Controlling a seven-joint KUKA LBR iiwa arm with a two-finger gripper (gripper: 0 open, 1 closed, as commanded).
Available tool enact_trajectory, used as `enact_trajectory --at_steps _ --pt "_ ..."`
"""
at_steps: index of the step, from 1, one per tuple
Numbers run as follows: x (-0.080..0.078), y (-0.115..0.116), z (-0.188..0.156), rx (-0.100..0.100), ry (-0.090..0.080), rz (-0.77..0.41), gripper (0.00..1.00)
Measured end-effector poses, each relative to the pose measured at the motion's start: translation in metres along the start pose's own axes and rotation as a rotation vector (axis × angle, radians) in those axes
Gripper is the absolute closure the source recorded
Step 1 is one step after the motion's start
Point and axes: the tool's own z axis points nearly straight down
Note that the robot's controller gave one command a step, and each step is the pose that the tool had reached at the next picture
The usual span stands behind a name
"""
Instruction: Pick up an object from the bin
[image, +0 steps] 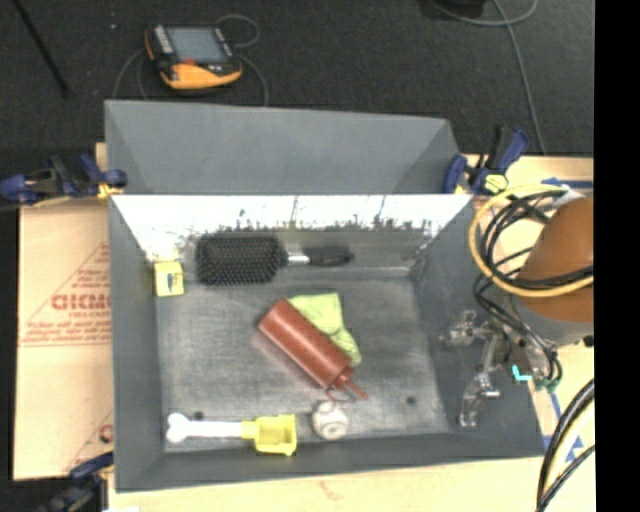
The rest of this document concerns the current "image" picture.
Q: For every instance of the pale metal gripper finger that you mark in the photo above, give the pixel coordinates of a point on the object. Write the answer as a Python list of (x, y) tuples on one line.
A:
[(462, 336), (476, 397)]

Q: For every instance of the light green cloth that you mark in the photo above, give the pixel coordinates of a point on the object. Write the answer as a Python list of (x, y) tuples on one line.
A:
[(327, 312)]

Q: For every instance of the white ball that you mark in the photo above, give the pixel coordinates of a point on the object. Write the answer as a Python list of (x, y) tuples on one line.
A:
[(330, 421)]

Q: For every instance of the red-brown squeeze bottle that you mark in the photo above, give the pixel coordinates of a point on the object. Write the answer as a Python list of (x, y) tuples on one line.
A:
[(305, 342)]

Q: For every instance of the grey metal bin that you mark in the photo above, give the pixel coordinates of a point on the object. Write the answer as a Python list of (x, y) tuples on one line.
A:
[(250, 360)]

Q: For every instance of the black hairbrush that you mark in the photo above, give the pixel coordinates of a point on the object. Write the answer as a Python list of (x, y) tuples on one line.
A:
[(235, 260)]

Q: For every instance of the small yellow box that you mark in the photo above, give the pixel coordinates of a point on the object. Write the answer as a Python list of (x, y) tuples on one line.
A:
[(169, 279)]

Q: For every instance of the brown cardboard board red print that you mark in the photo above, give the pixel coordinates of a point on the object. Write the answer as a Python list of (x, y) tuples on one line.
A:
[(60, 360)]

